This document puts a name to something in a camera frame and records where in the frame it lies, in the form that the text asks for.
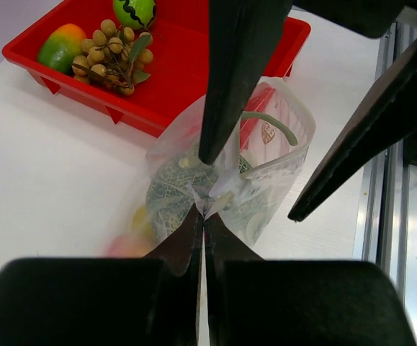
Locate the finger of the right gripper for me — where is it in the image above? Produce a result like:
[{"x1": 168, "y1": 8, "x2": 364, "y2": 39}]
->
[
  {"x1": 288, "y1": 38, "x2": 417, "y2": 222},
  {"x1": 199, "y1": 0, "x2": 293, "y2": 164}
]

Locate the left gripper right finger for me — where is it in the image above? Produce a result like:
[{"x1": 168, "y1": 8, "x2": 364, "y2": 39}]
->
[{"x1": 204, "y1": 216, "x2": 416, "y2": 345}]

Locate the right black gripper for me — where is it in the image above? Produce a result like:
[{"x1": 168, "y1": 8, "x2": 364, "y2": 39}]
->
[{"x1": 293, "y1": 0, "x2": 406, "y2": 38}]

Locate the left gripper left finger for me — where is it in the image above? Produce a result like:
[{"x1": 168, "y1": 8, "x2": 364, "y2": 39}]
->
[{"x1": 0, "y1": 208, "x2": 203, "y2": 345}]

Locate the clear zip top bag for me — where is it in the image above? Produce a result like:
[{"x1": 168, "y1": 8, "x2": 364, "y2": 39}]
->
[{"x1": 105, "y1": 77, "x2": 315, "y2": 258}]

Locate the green netted melon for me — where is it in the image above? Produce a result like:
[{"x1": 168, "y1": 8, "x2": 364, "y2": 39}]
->
[{"x1": 145, "y1": 111, "x2": 299, "y2": 246}]

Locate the red plastic tray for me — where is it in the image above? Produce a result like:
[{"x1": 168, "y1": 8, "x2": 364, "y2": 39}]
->
[{"x1": 1, "y1": 0, "x2": 312, "y2": 138}]

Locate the green round fruit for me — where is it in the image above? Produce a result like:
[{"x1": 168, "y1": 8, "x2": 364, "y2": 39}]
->
[{"x1": 112, "y1": 0, "x2": 157, "y2": 30}]

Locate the brown longan bunch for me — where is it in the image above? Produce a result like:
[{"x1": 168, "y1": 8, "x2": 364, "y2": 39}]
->
[{"x1": 71, "y1": 19, "x2": 154, "y2": 97}]

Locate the green orange mango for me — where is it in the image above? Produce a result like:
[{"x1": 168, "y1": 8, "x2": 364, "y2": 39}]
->
[{"x1": 37, "y1": 24, "x2": 86, "y2": 75}]

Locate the aluminium rail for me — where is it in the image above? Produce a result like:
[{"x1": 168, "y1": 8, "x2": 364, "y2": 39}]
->
[{"x1": 351, "y1": 6, "x2": 417, "y2": 346}]

